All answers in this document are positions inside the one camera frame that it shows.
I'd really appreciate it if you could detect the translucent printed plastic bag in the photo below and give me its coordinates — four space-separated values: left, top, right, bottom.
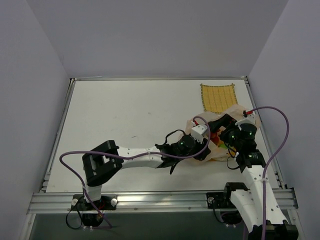
185 104 263 166

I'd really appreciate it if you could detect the green fake apple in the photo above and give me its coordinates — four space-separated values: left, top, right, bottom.
218 143 228 150

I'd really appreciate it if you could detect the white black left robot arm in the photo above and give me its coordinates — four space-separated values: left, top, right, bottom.
82 134 211 210

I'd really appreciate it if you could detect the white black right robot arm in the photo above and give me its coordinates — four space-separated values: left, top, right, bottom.
208 114 299 240

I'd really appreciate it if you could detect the red fake cherry tomatoes bunch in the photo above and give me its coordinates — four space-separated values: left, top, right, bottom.
210 132 220 145

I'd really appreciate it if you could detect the yellow woven bamboo mat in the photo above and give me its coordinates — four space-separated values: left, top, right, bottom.
200 83 238 114

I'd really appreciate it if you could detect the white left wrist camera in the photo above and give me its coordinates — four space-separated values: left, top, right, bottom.
190 124 208 143

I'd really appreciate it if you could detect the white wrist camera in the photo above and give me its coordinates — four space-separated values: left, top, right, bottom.
190 124 208 143
235 110 257 128

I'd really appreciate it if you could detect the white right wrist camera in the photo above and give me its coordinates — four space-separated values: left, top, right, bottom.
235 110 257 128

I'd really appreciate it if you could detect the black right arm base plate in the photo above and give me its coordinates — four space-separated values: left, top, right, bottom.
206 191 235 209

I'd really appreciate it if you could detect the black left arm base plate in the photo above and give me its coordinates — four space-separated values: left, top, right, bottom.
69 194 118 211

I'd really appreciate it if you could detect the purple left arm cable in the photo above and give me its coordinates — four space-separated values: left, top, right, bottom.
59 116 211 229

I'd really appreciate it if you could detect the aluminium front frame rail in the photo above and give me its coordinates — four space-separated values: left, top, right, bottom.
26 188 300 215

